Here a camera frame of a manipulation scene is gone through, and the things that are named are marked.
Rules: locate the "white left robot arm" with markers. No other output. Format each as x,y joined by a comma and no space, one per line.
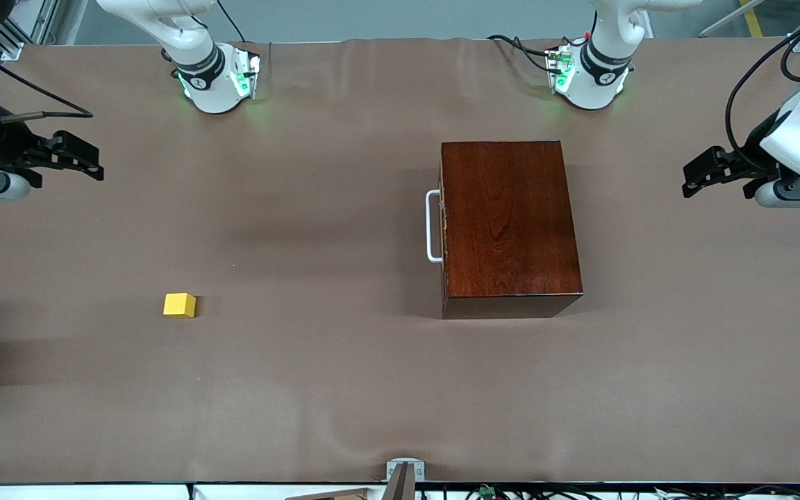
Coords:
598,83

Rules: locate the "grey metal camera bracket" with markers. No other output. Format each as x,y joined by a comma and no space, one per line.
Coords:
405,471

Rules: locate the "brown table cloth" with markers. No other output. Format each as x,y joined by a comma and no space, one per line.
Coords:
303,382

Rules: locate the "yellow wooden block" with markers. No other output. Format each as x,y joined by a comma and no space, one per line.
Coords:
179,304

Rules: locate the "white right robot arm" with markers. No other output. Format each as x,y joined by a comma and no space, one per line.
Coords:
212,90

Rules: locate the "light wooden board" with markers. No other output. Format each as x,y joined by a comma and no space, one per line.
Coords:
330,495

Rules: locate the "dark red wooden cabinet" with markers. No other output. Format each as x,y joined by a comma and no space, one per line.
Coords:
511,222

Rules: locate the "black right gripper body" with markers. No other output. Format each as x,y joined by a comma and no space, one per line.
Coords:
3,149

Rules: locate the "small green connector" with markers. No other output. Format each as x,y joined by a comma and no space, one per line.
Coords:
488,492

